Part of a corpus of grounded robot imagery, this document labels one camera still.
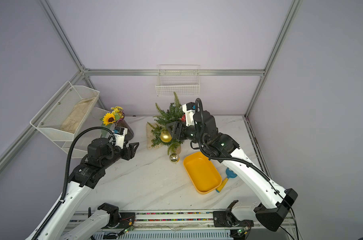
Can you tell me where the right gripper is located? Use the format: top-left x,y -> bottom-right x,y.
168,122 -> 210,147

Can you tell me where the gold ornament ball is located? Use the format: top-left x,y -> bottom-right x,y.
160,130 -> 172,143

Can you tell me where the silver ornament ball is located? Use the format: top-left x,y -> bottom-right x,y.
169,153 -> 180,163

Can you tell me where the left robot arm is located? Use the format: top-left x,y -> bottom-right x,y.
28,138 -> 139,240

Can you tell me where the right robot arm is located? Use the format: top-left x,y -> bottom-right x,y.
166,111 -> 298,232

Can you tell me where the small green christmas tree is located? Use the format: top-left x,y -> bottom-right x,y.
147,91 -> 188,156

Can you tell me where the beige cloth on table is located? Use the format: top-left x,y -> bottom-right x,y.
146,123 -> 159,150

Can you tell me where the dark glass vase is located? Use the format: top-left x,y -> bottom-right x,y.
116,119 -> 134,141

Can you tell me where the sunflower bouquet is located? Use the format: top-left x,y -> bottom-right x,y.
100,106 -> 125,127

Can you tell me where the yellow plastic tray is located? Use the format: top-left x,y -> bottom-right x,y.
183,152 -> 222,195

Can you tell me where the beige cloth in shelf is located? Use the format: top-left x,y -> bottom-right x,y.
59,97 -> 95,134

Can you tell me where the white mesh two-tier shelf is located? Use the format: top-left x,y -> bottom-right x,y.
30,82 -> 107,153

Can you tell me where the blue yellow toy rake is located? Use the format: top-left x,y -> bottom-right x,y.
216,168 -> 237,193

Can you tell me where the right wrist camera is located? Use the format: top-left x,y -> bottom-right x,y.
182,102 -> 196,127

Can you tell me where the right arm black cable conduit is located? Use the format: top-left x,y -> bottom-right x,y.
190,98 -> 286,199

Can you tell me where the white wire wall basket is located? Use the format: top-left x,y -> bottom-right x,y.
155,65 -> 201,97

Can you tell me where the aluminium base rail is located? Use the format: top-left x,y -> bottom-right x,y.
43,208 -> 302,240

